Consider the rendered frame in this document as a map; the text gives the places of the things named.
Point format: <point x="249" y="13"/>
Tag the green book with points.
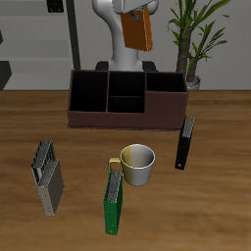
<point x="112" y="212"/>

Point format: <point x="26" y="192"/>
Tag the black book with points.
<point x="183" y="150"/>

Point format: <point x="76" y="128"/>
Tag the dark vertical post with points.
<point x="73" y="36"/>

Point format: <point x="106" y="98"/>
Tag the white and yellow mug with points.
<point x="139" y="170"/>

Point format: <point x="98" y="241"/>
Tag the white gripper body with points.
<point x="137" y="4"/>

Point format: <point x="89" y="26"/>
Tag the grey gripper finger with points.
<point x="134" y="15"/>

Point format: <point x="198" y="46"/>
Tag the dark brown desk caddy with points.
<point x="163" y="108"/>

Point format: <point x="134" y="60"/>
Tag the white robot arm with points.
<point x="125" y="49"/>

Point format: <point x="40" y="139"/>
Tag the orange book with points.
<point x="137" y="32"/>

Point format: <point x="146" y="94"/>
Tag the dark grey block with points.
<point x="4" y="75"/>

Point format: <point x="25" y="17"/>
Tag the black box on shelf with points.
<point x="55" y="5"/>

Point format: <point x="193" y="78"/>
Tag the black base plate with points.
<point x="150" y="66"/>

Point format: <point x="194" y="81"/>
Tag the green pot plant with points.
<point x="184" y="49"/>

